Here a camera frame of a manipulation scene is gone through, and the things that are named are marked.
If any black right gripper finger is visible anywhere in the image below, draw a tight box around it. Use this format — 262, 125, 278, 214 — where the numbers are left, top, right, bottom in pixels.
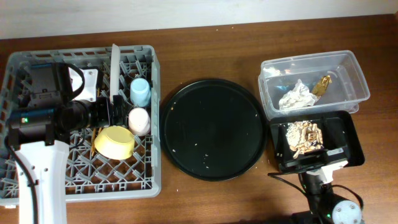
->
273, 123, 294, 159
320, 116, 335, 150

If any wooden chopstick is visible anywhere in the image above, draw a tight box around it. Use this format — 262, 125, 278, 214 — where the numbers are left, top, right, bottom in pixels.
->
97, 88, 102, 135
90, 128, 97, 157

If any yellow bowl with food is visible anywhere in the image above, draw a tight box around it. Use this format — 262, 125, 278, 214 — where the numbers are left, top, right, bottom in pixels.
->
95, 126, 135, 160

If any pink plastic cup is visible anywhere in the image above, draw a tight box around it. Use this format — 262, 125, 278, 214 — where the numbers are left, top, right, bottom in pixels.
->
128, 108, 150, 136

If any light blue plastic cup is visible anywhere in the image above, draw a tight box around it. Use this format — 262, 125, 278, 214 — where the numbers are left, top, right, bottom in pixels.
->
130, 78, 150, 107

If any gold foil wrapper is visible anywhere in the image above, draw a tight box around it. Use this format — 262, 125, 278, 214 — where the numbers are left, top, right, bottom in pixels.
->
312, 75, 332, 98

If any white napkin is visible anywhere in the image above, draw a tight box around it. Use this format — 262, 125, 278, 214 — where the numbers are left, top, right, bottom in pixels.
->
279, 79, 319, 110

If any pale grey round plate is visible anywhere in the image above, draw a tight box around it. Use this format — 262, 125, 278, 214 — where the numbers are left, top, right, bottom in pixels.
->
109, 44, 121, 102

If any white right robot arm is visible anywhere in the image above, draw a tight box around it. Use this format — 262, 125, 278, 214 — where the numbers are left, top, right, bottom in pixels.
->
269, 111, 364, 223

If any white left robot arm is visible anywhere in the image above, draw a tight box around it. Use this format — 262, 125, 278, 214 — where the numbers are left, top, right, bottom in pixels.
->
4, 62, 137, 223

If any grey dishwasher rack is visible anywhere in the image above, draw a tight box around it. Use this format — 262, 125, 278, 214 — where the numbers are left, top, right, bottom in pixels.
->
1, 45, 161, 202

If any black rectangular tray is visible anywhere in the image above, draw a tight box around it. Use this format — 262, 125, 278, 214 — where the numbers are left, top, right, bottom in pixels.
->
269, 111, 365, 167

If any pile of food scraps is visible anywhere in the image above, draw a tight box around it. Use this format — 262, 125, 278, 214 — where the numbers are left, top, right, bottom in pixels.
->
286, 121, 324, 159

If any clear plastic bin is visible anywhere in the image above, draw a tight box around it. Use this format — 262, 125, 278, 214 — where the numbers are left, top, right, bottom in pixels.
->
258, 50, 370, 120

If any round black tray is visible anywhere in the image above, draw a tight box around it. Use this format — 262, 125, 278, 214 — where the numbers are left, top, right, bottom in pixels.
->
160, 79, 269, 182

